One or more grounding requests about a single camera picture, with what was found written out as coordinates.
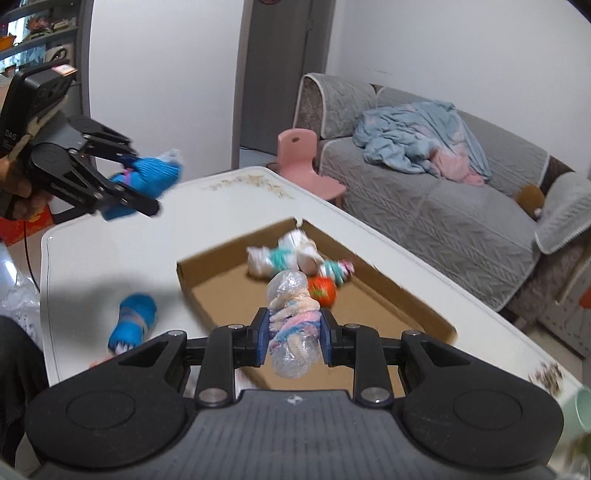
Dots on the clear plastic bag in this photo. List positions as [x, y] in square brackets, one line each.
[18, 300]

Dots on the pink plastic chair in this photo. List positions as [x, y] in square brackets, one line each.
[300, 152]

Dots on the person's left hand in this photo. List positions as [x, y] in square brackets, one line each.
[21, 193]

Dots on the pink cloth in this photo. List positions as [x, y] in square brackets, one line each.
[455, 164]

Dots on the grey quilted sofa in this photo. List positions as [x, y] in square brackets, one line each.
[438, 217]

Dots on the blue yarn ball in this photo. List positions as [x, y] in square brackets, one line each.
[154, 175]
[134, 318]

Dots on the brown plush toy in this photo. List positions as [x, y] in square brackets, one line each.
[528, 198]

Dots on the grey shelf unit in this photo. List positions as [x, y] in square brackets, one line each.
[46, 37]

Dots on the grey door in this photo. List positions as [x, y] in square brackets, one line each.
[272, 83]

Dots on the pastel yarn ball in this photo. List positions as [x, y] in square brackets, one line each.
[293, 307]

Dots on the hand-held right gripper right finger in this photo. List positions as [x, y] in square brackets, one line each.
[327, 337]

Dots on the teal pink white yarn bundle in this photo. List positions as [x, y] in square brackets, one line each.
[337, 270]

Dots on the orange yarn ball green band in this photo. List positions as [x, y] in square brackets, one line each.
[323, 290]

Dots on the light green cup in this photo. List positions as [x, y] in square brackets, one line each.
[579, 415]

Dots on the light blue blanket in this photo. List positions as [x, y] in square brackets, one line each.
[401, 134]

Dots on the brown cardboard box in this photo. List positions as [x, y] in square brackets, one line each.
[369, 304]

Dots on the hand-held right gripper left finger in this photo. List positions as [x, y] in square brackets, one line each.
[261, 333]

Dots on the grey quilted armrest cover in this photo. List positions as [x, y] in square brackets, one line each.
[563, 212]

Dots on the pile of seed shells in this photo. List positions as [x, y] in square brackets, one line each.
[547, 376]

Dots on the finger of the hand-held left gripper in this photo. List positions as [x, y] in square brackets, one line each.
[113, 141]
[134, 201]

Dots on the red box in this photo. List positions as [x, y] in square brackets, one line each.
[32, 227]

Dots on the white and teal yarn bundle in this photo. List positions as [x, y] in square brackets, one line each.
[268, 261]

